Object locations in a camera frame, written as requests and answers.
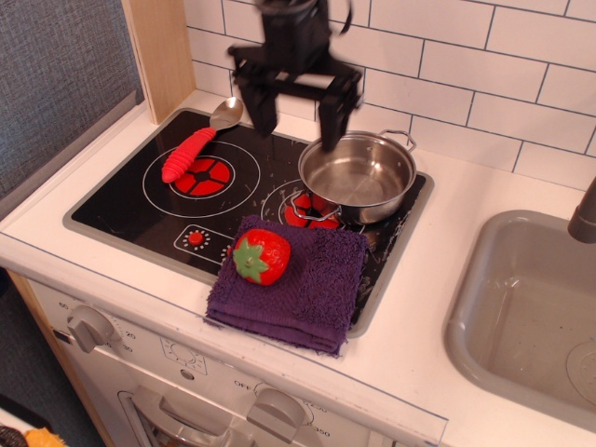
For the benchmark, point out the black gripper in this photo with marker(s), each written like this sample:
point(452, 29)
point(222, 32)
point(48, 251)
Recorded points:
point(295, 60)

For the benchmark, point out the stainless steel pot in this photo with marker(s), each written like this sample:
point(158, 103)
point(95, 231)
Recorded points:
point(362, 180)

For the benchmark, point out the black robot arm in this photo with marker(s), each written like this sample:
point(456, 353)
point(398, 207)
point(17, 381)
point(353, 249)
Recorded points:
point(295, 60)

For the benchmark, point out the red plastic strawberry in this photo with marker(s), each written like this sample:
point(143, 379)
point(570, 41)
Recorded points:
point(261, 256)

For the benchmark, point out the black toy stovetop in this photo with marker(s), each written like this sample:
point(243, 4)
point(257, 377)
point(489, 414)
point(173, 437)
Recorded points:
point(188, 226)

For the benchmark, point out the folded purple towel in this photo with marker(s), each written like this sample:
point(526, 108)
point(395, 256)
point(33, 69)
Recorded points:
point(312, 303)

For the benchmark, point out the grey timer knob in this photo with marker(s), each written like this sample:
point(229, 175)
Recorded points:
point(89, 328)

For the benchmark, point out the grey plastic sink basin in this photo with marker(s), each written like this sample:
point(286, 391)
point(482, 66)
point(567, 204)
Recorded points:
point(523, 322)

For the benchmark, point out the grey oven knob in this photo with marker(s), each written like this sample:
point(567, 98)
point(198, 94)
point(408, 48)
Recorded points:
point(277, 413)

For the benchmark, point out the grey faucet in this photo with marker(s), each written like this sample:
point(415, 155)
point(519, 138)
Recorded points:
point(582, 225)

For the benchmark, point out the orange object at corner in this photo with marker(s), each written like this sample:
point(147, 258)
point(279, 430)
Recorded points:
point(42, 437)

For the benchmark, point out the red handled metal spoon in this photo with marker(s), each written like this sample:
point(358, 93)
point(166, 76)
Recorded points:
point(225, 116)

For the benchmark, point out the wooden side post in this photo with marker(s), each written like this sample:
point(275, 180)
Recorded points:
point(159, 38)

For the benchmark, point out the grey oven door handle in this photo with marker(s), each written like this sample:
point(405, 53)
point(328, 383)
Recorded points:
point(167, 422)

